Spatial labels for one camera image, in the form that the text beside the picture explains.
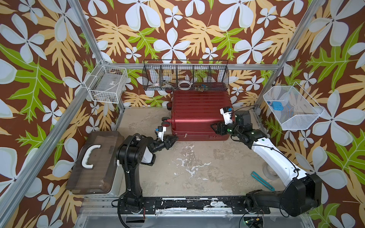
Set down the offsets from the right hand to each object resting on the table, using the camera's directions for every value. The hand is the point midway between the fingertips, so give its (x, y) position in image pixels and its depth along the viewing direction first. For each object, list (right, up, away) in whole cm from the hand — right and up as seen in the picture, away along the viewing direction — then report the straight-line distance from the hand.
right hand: (213, 123), depth 80 cm
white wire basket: (-64, +24, +6) cm, 69 cm away
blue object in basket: (+41, +11, +6) cm, 43 cm away
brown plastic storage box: (-63, -24, -9) cm, 68 cm away
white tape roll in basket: (-16, +25, +20) cm, 36 cm away
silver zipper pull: (-16, -8, +10) cm, 20 cm away
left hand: (-21, -8, +10) cm, 25 cm away
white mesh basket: (+48, +7, -2) cm, 48 cm away
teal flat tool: (+29, -34, +4) cm, 44 cm away
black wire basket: (-19, +34, +17) cm, 43 cm away
